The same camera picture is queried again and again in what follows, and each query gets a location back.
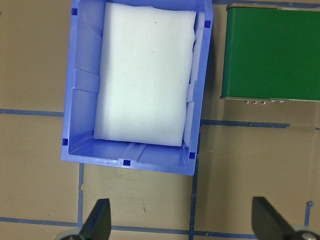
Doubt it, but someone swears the white foam pad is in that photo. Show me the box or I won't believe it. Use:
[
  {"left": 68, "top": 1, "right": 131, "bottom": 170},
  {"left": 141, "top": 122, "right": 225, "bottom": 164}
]
[{"left": 93, "top": 1, "right": 198, "bottom": 147}]

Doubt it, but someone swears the green conveyor belt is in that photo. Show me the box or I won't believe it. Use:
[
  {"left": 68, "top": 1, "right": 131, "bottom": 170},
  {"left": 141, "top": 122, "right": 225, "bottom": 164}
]
[{"left": 219, "top": 3, "right": 320, "bottom": 105}]

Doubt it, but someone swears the blue plastic storage bin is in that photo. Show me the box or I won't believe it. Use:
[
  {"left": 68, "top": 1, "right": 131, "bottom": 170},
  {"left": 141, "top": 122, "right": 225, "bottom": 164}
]
[{"left": 60, "top": 0, "right": 215, "bottom": 177}]

